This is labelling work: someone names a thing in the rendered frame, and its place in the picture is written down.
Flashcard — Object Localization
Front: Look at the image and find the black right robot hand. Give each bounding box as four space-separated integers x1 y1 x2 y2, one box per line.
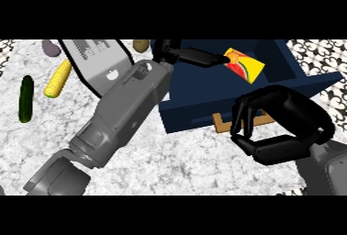
229 84 338 167

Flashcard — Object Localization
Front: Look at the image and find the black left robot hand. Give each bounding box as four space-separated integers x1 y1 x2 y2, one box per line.
152 39 232 69

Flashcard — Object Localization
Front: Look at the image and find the colourful fruit-print cup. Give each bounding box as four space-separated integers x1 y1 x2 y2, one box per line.
223 47 267 85

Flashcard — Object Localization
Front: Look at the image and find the navy blue drawer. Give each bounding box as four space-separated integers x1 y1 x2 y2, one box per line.
156 73 345 134
150 39 345 134

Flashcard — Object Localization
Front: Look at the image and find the navy blue drawer front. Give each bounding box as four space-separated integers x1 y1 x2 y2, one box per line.
156 73 345 134

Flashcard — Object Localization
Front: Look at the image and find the brown potato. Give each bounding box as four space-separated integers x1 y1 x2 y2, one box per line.
131 39 152 54

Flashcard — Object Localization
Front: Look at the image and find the grey tablet with black rim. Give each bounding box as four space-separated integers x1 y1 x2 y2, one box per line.
57 39 137 99

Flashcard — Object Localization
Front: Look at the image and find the yellow corn cob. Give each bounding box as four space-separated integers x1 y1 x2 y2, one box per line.
41 59 74 99

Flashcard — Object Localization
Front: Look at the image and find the purple sweet potato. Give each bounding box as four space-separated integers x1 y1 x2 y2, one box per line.
41 39 62 59

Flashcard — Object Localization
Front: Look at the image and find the green cucumber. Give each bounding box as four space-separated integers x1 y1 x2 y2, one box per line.
17 74 35 124

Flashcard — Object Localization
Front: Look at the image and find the brown wooden drawer handle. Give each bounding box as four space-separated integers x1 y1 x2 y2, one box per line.
211 109 276 134

